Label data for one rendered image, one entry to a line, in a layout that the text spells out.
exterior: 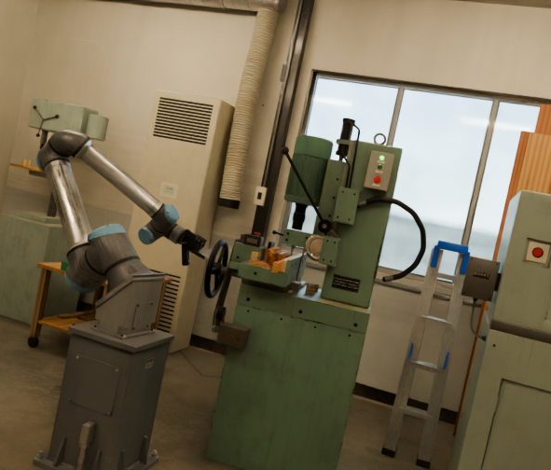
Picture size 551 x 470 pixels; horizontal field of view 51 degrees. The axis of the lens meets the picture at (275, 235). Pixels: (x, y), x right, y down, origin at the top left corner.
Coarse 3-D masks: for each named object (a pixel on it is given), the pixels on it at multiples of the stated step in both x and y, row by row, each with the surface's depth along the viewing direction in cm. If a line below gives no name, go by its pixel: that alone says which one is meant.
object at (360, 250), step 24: (360, 144) 255; (360, 168) 255; (384, 192) 253; (360, 216) 255; (384, 216) 253; (360, 240) 255; (336, 264) 257; (360, 264) 256; (336, 288) 258; (360, 288) 256
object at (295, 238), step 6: (288, 228) 271; (288, 234) 268; (294, 234) 268; (300, 234) 268; (306, 234) 267; (282, 240) 269; (288, 240) 269; (294, 240) 268; (300, 240) 268; (294, 246) 271; (300, 246) 268
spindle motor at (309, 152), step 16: (304, 144) 262; (320, 144) 261; (304, 160) 262; (320, 160) 262; (288, 176) 269; (304, 176) 262; (320, 176) 264; (288, 192) 267; (304, 192) 262; (320, 192) 265
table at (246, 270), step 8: (232, 264) 267; (240, 264) 244; (248, 264) 244; (240, 272) 244; (248, 272) 244; (256, 272) 243; (264, 272) 243; (272, 272) 242; (280, 272) 241; (296, 272) 270; (256, 280) 243; (264, 280) 243; (272, 280) 242; (280, 280) 242; (288, 280) 247
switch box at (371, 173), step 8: (376, 152) 248; (376, 160) 248; (384, 160) 247; (392, 160) 247; (368, 168) 248; (376, 168) 248; (384, 168) 247; (368, 176) 248; (384, 176) 247; (368, 184) 248; (384, 184) 247
